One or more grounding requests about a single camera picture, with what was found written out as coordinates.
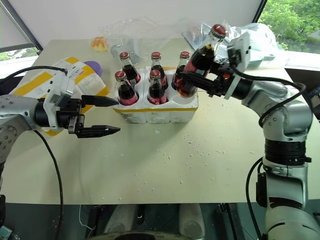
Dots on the purple round object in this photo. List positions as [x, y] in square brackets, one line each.
[94, 66]

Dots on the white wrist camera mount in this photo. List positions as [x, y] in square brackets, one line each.
[58, 87]
[241, 50]

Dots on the small teal box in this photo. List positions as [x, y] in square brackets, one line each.
[4, 232]

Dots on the black window frame bar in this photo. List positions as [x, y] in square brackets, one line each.
[22, 25]
[259, 10]

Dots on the clear plastic bag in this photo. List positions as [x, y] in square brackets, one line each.
[140, 32]

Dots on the grey rounded robot foot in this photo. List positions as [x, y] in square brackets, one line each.
[192, 220]
[120, 220]

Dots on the dark brown side table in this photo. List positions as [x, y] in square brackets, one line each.
[300, 77]

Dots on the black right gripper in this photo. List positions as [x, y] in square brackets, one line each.
[221, 83]

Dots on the bread roll in wrap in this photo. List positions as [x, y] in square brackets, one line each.
[99, 44]

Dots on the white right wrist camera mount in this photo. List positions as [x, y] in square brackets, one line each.
[241, 50]

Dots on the white foam crate yellow tape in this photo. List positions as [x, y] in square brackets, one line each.
[160, 115]

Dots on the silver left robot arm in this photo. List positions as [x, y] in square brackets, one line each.
[15, 107]

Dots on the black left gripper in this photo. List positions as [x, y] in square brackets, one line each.
[72, 110]

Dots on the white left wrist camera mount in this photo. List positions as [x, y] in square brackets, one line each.
[58, 87]

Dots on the glass cola bottle red cap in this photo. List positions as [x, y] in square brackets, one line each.
[128, 70]
[184, 61]
[156, 92]
[157, 65]
[200, 60]
[126, 92]

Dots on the white plastic bag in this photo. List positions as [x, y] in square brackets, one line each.
[265, 42]

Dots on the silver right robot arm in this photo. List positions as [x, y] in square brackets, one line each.
[287, 112]

